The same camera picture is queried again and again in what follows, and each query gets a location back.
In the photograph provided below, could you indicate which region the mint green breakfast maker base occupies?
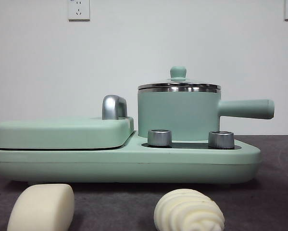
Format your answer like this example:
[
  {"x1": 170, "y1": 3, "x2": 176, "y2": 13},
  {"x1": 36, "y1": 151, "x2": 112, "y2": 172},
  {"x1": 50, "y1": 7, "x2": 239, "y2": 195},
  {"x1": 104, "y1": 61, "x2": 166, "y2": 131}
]
[{"x1": 0, "y1": 133, "x2": 262, "y2": 186}]

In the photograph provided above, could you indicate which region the smooth white steamed bun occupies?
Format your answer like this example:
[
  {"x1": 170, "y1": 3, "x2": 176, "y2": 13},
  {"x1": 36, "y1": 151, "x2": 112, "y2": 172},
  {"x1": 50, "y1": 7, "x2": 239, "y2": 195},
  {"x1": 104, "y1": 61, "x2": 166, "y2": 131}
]
[{"x1": 6, "y1": 184, "x2": 75, "y2": 231}]

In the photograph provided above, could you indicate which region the mint green handled pot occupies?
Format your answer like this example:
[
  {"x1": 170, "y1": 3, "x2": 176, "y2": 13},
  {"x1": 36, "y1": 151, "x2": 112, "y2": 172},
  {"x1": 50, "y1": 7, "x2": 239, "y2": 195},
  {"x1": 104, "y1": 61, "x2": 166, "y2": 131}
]
[{"x1": 137, "y1": 87, "x2": 275, "y2": 142}]

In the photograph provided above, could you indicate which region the silver griddle cover handle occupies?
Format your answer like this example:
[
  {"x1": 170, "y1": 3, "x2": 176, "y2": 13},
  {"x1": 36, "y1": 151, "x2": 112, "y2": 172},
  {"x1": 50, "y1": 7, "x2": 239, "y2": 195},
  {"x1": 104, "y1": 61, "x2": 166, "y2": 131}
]
[{"x1": 101, "y1": 94, "x2": 128, "y2": 120}]

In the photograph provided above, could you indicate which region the silver control knob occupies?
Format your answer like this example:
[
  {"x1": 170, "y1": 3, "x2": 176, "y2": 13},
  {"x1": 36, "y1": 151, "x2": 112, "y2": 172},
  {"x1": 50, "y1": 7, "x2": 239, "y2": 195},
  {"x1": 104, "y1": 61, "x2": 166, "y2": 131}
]
[
  {"x1": 208, "y1": 130, "x2": 235, "y2": 148},
  {"x1": 147, "y1": 129, "x2": 173, "y2": 147}
]

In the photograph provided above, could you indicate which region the ridged white steamed bun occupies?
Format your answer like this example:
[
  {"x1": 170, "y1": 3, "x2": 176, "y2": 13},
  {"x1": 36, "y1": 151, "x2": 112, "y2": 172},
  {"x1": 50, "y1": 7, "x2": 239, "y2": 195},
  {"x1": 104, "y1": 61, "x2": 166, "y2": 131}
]
[{"x1": 153, "y1": 188, "x2": 225, "y2": 231}]

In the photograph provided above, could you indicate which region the mint green griddle cover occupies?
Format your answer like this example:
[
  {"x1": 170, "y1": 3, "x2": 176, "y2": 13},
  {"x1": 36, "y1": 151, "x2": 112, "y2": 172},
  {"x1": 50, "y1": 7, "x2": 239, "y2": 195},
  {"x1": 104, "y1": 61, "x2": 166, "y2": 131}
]
[{"x1": 0, "y1": 116, "x2": 135, "y2": 149}]

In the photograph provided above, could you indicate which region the black control panel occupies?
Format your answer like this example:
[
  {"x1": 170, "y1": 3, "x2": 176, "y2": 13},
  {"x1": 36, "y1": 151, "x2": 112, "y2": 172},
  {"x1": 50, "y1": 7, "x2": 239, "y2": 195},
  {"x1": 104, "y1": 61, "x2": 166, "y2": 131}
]
[{"x1": 141, "y1": 141, "x2": 236, "y2": 149}]

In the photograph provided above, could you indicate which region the glass pot lid green knob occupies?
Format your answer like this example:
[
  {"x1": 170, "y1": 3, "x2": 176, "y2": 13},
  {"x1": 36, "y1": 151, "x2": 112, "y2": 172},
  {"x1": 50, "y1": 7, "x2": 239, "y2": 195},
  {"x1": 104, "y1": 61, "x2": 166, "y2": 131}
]
[{"x1": 137, "y1": 66, "x2": 221, "y2": 91}]

